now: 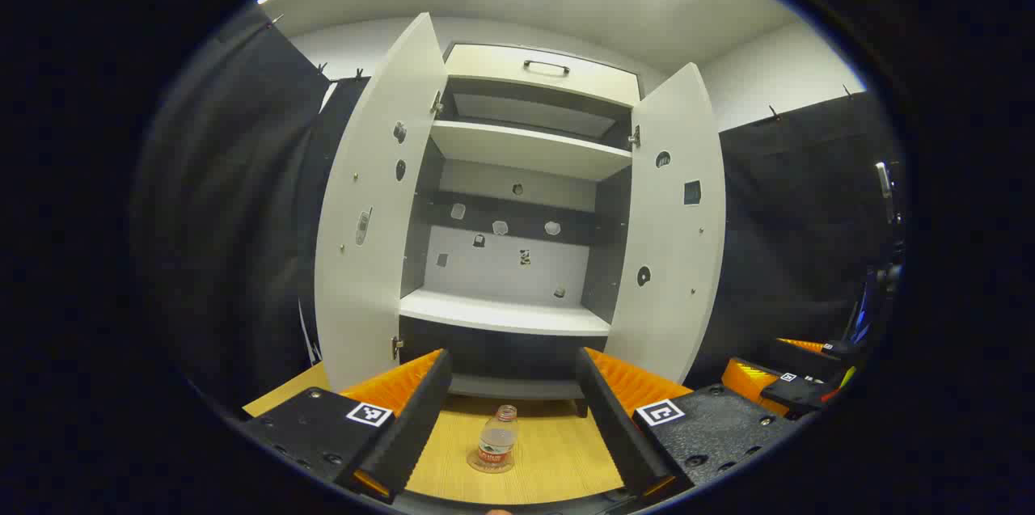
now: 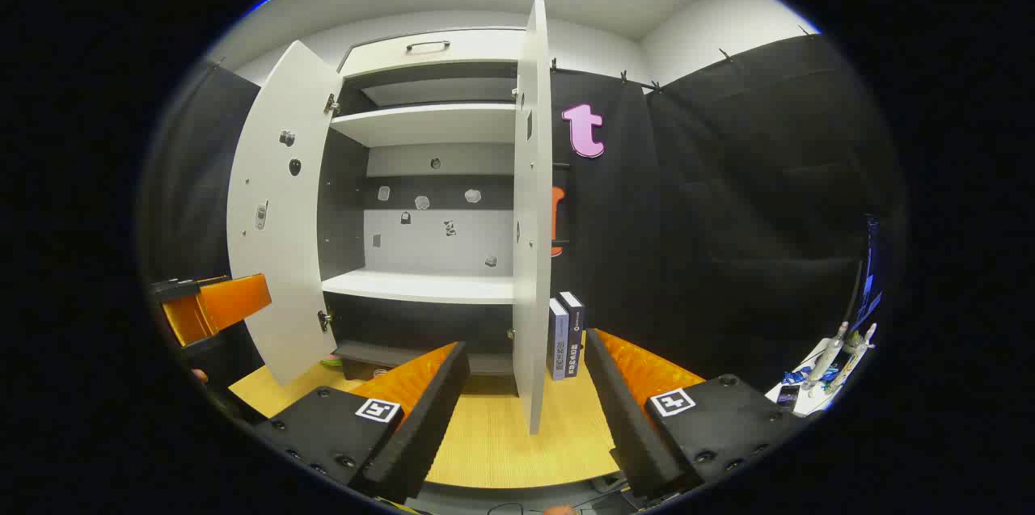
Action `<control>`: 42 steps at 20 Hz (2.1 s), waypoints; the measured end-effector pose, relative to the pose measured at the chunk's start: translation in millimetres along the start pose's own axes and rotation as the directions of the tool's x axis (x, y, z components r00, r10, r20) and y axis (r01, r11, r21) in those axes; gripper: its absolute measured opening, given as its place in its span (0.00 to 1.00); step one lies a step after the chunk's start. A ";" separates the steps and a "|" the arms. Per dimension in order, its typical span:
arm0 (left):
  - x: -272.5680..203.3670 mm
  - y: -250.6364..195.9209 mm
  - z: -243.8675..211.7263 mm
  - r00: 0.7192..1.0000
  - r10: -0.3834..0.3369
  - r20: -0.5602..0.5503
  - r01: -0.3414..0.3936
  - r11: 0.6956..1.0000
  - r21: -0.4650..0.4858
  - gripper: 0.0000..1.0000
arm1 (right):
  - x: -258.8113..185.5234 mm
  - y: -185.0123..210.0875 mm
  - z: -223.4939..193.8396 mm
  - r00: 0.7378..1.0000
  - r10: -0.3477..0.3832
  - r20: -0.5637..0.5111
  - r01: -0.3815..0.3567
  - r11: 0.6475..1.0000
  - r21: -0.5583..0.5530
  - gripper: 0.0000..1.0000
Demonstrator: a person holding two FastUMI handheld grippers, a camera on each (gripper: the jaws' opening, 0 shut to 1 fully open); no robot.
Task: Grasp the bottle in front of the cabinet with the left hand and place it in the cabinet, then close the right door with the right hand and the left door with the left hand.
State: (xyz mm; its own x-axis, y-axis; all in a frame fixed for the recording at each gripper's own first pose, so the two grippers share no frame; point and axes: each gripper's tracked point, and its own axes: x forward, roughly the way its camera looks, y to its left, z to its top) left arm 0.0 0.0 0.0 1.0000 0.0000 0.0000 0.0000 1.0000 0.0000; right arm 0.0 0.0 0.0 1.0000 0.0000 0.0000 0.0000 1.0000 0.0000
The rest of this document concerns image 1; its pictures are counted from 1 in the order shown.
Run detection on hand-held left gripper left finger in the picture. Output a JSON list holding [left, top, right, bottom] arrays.
[[239, 349, 454, 504]]

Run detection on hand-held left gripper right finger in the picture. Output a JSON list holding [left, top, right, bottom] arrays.
[[576, 347, 801, 504]]

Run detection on clear plastic water bottle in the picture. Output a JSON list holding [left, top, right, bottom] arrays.
[[467, 405, 519, 474]]

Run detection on white cabinet door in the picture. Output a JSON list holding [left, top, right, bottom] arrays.
[[605, 62, 727, 388], [314, 11, 448, 393]]

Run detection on round brown coaster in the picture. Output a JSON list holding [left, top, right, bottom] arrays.
[[467, 450, 517, 475]]

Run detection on white cabinet shelf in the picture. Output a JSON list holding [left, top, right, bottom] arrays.
[[429, 120, 633, 181], [399, 289, 612, 337]]

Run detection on white cabinet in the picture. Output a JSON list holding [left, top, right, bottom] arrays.
[[396, 42, 645, 419]]

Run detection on black backdrop cloth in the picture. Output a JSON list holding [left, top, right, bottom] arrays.
[[133, 4, 902, 411]]

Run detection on white cabinet drawer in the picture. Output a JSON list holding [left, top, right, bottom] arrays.
[[443, 44, 641, 108]]

